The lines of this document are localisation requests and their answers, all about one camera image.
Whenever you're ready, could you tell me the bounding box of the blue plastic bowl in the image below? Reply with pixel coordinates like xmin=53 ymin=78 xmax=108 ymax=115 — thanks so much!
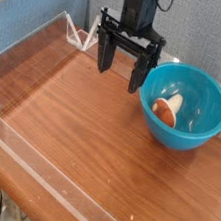
xmin=139 ymin=62 xmax=221 ymax=151

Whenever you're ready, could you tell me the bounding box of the clear acrylic corner bracket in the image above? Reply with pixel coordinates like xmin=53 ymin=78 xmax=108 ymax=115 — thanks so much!
xmin=66 ymin=14 xmax=100 ymax=52

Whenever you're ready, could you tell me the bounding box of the brown and white toy mushroom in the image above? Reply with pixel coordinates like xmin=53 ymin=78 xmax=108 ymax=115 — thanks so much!
xmin=151 ymin=94 xmax=183 ymax=128

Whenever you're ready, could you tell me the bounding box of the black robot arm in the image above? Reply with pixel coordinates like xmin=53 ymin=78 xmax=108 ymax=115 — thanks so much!
xmin=97 ymin=0 xmax=173 ymax=94

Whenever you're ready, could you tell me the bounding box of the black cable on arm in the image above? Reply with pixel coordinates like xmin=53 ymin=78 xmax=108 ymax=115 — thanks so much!
xmin=151 ymin=0 xmax=175 ymax=15

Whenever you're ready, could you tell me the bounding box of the clear acrylic barrier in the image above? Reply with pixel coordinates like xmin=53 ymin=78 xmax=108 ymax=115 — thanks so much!
xmin=79 ymin=14 xmax=221 ymax=145
xmin=0 ymin=117 xmax=117 ymax=221

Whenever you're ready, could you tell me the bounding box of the clear acrylic back barrier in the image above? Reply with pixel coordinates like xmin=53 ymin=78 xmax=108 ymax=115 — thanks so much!
xmin=79 ymin=14 xmax=221 ymax=145

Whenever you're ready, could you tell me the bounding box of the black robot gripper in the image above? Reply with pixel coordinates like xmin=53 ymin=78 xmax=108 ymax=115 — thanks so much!
xmin=97 ymin=7 xmax=166 ymax=94

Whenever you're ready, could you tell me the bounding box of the clear acrylic front barrier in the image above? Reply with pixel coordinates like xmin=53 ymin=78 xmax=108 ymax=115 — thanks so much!
xmin=0 ymin=117 xmax=117 ymax=221

